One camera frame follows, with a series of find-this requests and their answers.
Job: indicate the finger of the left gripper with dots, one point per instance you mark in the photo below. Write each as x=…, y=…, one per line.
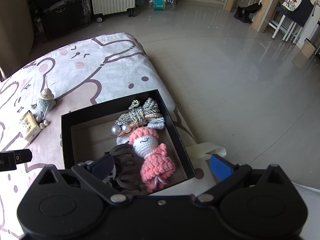
x=23, y=156

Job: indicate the wooden counter table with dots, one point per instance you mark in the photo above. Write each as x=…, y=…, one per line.
x=262, y=17

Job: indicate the black cardboard box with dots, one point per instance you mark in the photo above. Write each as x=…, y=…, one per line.
x=86, y=134

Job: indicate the twisted rope tassel with pearls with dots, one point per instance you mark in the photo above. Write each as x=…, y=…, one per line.
x=147, y=114

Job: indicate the yellow tissue pack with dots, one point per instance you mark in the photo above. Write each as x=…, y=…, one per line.
x=29, y=128

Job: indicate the white stool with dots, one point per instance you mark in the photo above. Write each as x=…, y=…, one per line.
x=289, y=23

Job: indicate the pink crochet bunny doll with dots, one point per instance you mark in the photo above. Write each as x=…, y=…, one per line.
x=157, y=166

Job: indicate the black hair claw clip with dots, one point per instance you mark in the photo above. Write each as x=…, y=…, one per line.
x=125, y=175

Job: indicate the water bottle pack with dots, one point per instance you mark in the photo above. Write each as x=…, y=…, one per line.
x=161, y=5

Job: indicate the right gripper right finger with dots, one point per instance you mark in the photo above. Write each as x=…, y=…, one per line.
x=221, y=168

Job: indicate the small trash bin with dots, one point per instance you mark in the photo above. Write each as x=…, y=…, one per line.
x=308, y=48

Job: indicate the black shoes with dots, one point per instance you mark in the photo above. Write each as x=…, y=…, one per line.
x=243, y=13

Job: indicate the cartoon bear bed sheet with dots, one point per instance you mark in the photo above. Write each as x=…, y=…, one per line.
x=79, y=75

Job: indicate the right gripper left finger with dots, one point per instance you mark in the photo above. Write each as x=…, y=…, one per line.
x=102, y=167

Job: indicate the blue crochet doll pendant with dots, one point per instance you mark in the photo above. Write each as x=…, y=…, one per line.
x=45, y=103

